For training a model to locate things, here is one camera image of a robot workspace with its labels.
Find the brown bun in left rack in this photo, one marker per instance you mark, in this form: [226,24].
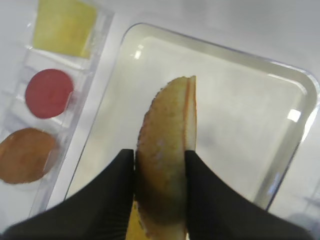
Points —
[24,154]

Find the yellow cheese slice in rack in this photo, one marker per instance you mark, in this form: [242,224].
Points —
[64,27]

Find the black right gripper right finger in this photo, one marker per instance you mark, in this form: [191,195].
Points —
[216,212]

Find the sesame top bun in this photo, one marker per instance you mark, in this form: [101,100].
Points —
[169,129]

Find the red tomato slice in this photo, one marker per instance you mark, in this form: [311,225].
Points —
[48,92]

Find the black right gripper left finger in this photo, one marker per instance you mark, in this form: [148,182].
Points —
[99,211]

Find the white metal tray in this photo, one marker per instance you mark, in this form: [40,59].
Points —
[252,112]

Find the yellow cheese in burger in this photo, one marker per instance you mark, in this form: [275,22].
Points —
[135,230]

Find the clear acrylic left food rack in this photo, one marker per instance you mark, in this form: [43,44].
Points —
[49,55]

